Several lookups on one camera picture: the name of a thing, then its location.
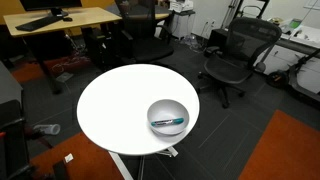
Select teal black marker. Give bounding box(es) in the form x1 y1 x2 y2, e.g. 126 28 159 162
150 116 185 128

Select grey bowl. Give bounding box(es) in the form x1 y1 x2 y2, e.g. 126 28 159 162
146 98 190 137

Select black padded office chair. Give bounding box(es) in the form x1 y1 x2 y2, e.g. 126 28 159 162
113 0 175 65

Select white cabinet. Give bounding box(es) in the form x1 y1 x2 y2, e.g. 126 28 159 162
171 10 196 40

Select black mesh office chair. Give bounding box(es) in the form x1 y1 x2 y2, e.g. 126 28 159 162
197 17 283 109

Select black floor box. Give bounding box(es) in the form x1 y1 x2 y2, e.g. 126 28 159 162
208 28 232 51

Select black computer tower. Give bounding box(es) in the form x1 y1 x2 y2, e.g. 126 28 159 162
81 26 112 70

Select white table base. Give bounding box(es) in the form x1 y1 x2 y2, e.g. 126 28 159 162
108 145 179 180

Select white printer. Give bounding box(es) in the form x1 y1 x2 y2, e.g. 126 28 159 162
168 0 195 14

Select light wooden desk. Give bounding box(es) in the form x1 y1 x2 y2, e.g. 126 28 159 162
3 6 123 95

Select small white paper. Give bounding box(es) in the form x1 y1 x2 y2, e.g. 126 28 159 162
63 153 74 164

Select clear plastic cup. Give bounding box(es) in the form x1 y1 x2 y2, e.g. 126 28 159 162
33 123 62 136

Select black metal stand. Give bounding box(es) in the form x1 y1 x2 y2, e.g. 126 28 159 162
221 0 271 29

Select black keyboard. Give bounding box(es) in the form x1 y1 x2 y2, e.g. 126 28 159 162
14 15 64 33

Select black computer monitor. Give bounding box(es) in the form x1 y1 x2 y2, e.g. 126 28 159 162
19 0 83 18

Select black electric scooter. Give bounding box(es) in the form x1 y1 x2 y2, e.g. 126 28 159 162
264 49 320 104

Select green item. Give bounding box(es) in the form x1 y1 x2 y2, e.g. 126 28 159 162
289 18 303 29

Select grey cabinet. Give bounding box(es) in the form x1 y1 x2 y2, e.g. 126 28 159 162
0 61 24 106

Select black chair with armrest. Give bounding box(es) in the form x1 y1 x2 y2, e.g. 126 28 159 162
0 99 38 180

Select white side counter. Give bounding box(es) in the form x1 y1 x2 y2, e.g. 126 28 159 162
256 18 320 95

